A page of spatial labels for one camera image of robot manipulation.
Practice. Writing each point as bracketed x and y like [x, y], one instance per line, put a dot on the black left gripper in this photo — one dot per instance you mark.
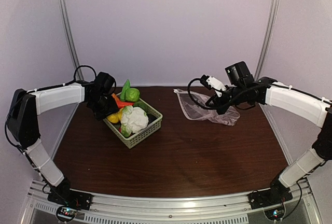
[113, 108]

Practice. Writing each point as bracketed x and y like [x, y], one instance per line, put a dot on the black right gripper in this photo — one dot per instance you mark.
[221, 108]

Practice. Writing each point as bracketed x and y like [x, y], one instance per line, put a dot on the clear zip top bag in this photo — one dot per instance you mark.
[195, 113]

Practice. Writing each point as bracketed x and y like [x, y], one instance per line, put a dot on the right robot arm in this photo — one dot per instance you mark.
[313, 111]

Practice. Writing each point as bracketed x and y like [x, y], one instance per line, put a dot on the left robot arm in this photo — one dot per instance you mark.
[22, 121]

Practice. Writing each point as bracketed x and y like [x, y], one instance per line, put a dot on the orange toy pepper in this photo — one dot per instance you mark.
[115, 97]

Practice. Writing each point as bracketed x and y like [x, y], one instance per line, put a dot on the red orange toy carrot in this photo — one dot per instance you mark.
[122, 104]

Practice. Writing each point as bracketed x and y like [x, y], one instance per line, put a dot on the green toy lime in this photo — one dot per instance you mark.
[132, 95]

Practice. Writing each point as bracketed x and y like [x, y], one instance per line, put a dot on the white toy cauliflower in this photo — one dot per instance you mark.
[133, 119]

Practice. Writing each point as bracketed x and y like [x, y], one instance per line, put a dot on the dark green leafy toy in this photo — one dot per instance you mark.
[141, 105]

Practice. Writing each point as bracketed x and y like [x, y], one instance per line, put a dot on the green perforated plastic basket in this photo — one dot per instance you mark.
[154, 124]

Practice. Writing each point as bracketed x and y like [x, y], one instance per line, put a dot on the left round circuit board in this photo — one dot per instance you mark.
[65, 213]

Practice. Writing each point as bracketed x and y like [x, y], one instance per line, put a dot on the round circuit board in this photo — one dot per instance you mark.
[274, 214]
[65, 213]

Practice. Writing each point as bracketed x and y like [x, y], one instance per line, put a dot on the right round circuit board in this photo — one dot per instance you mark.
[274, 214]

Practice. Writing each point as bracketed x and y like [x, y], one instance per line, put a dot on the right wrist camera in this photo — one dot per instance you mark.
[211, 82]

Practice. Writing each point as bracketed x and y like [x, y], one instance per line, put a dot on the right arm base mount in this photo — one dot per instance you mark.
[267, 199]

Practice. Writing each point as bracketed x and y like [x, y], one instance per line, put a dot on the left aluminium frame post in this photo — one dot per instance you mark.
[69, 38]

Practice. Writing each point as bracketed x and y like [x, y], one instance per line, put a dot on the aluminium frame post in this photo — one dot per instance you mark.
[274, 6]
[69, 38]

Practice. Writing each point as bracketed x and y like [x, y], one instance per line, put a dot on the front aluminium rail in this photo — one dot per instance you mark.
[230, 208]

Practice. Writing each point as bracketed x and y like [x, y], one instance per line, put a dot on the right aluminium frame post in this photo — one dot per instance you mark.
[274, 6]

